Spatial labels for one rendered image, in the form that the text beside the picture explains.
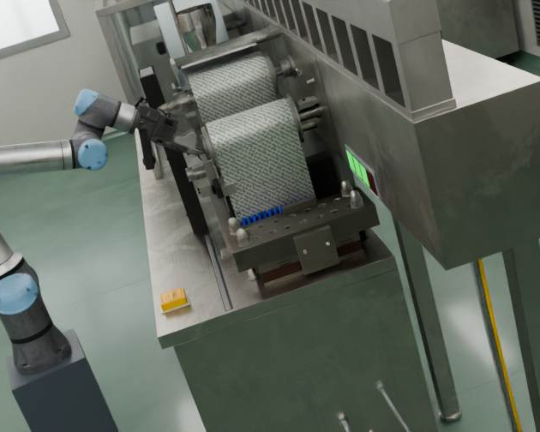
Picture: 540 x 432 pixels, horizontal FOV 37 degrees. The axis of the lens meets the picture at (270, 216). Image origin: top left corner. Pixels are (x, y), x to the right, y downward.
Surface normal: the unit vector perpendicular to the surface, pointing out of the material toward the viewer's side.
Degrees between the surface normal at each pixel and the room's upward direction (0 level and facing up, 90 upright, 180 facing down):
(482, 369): 0
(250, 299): 0
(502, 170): 90
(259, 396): 90
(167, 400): 0
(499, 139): 90
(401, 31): 90
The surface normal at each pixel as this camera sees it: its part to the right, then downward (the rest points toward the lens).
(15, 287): -0.22, -0.84
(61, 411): 0.37, 0.27
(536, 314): 0.18, 0.34
